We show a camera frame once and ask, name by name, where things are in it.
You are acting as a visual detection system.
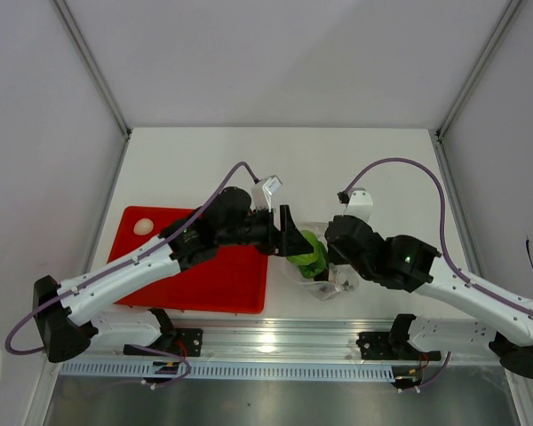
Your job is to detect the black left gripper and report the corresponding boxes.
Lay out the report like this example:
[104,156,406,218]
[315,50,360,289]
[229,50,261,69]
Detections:
[218,205,313,257]

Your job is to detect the green bell pepper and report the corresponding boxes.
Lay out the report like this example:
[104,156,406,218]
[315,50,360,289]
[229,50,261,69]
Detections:
[286,230,329,281]

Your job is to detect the clear zip top bag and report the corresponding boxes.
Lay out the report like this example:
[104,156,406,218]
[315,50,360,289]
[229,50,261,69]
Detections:
[284,222,361,301]

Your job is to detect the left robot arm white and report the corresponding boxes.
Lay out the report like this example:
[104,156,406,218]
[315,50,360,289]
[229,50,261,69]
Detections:
[33,187,314,363]

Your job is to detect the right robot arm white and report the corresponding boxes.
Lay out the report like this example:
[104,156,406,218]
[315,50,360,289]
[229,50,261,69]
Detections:
[325,216,533,379]

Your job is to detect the white egg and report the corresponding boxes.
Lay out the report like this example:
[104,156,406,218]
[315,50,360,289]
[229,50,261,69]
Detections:
[133,218,154,236]

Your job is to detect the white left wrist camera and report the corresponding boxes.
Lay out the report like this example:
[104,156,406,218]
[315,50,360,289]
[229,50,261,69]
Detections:
[251,175,282,211]

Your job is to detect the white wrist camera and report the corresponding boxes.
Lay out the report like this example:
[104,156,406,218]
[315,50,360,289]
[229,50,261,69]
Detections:
[251,175,282,211]
[343,188,373,223]

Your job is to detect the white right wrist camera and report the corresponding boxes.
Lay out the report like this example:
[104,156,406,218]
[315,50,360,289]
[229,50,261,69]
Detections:
[343,188,373,223]

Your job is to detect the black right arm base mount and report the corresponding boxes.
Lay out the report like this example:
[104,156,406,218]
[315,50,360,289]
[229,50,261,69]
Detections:
[355,314,442,361]

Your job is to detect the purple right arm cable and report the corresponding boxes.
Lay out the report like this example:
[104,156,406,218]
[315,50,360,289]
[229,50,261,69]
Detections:
[337,157,533,325]

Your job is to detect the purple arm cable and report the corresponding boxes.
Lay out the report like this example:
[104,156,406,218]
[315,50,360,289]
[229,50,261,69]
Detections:
[337,157,533,325]
[4,161,259,391]

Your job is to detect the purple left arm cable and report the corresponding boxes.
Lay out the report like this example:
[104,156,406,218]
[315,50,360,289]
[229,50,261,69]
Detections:
[4,161,259,391]

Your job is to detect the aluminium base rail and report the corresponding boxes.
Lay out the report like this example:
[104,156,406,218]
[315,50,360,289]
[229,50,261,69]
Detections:
[44,317,503,367]

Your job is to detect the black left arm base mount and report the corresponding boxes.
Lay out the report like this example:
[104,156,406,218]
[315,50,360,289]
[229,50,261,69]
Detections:
[123,308,203,358]

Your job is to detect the white slotted cable duct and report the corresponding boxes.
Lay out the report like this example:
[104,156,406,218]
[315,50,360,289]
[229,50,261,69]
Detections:
[60,359,395,383]

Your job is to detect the aluminium corner post left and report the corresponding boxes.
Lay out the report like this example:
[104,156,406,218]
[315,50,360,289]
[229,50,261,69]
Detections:
[50,0,131,138]

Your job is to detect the aluminium corner post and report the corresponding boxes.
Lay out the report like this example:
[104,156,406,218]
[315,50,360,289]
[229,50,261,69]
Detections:
[50,0,131,138]
[434,0,527,142]

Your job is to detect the aluminium corner post right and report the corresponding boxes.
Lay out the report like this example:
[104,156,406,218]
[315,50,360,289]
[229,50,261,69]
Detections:
[434,0,527,142]

